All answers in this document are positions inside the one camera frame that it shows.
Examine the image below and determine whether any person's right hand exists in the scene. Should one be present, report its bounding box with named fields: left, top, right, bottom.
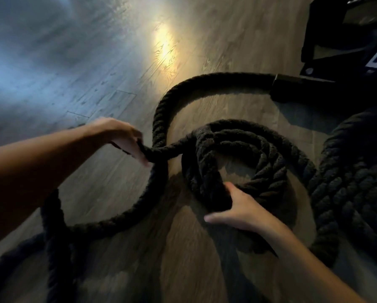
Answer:
left=203, top=182, right=285, bottom=240

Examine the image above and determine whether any person's left hand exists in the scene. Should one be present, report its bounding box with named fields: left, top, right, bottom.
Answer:
left=89, top=117, right=151, bottom=167

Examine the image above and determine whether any person's right forearm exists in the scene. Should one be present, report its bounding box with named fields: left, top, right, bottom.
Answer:
left=264, top=225, right=366, bottom=303

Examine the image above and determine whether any person's left forearm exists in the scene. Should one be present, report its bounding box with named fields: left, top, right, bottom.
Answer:
left=0, top=122, right=113, bottom=253

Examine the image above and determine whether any black gym rack base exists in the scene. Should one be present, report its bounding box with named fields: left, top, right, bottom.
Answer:
left=269, top=0, right=377, bottom=106

